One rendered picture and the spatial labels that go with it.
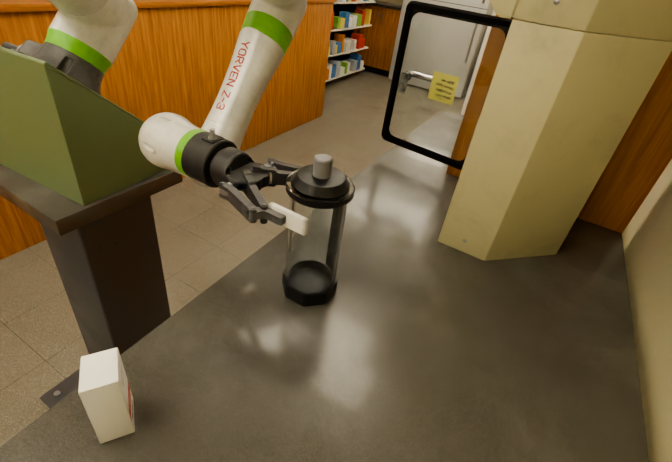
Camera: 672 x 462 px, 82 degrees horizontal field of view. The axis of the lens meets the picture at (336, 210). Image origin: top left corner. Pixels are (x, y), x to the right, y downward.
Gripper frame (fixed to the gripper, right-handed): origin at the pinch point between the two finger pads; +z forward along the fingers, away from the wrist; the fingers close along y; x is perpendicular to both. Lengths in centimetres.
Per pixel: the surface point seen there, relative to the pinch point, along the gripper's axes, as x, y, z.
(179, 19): 9, 126, -180
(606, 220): 15, 68, 51
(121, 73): 34, 84, -179
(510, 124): -13.0, 30.3, 21.4
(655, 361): 17, 22, 59
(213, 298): 17.9, -12.7, -11.0
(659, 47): -29, 42, 38
